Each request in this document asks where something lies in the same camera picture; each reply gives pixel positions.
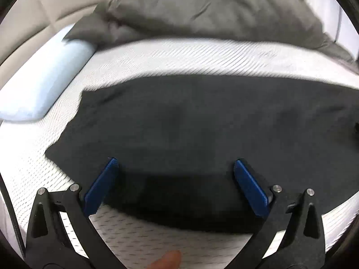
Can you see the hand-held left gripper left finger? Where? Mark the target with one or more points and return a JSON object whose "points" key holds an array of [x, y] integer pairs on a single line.
{"points": [[101, 185]]}

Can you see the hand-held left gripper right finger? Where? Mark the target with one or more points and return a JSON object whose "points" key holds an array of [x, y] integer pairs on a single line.
{"points": [[251, 186]]}

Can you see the black pants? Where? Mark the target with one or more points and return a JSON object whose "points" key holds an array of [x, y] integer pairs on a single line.
{"points": [[196, 123]]}

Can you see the person's left hand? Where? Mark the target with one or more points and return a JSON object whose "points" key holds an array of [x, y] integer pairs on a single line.
{"points": [[165, 261]]}

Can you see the light blue pillow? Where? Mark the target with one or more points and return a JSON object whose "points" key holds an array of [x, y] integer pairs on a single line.
{"points": [[42, 75]]}

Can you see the honeycomb pattern mattress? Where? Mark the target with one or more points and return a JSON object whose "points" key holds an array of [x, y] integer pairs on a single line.
{"points": [[196, 58]]}

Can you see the grey duvet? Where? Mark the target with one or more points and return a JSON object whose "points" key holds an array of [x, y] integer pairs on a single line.
{"points": [[210, 5]]}

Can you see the beige padded headboard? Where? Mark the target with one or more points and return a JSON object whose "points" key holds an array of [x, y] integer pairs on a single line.
{"points": [[42, 2]]}

